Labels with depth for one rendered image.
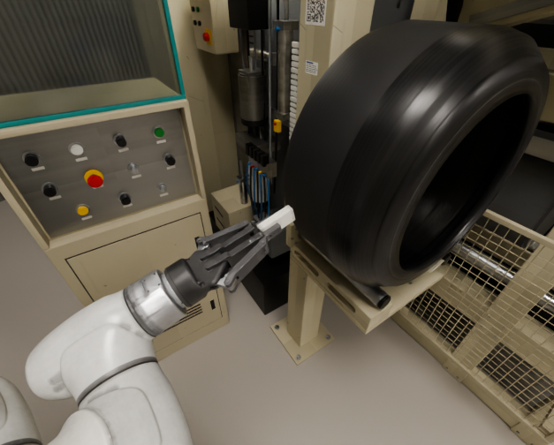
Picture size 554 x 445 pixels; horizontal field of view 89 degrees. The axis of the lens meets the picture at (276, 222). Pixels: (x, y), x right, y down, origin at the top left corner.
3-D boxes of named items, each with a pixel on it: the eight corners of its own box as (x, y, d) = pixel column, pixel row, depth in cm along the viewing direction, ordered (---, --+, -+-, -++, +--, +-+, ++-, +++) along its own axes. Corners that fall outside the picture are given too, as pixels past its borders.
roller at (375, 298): (310, 224, 97) (307, 235, 99) (300, 226, 94) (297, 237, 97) (394, 294, 74) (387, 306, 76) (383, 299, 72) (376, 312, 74)
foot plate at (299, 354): (269, 327, 167) (269, 325, 165) (306, 305, 178) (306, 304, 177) (297, 365, 149) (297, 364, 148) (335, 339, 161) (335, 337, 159)
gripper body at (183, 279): (171, 297, 40) (227, 260, 42) (155, 260, 46) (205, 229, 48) (193, 319, 45) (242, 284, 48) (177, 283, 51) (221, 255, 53)
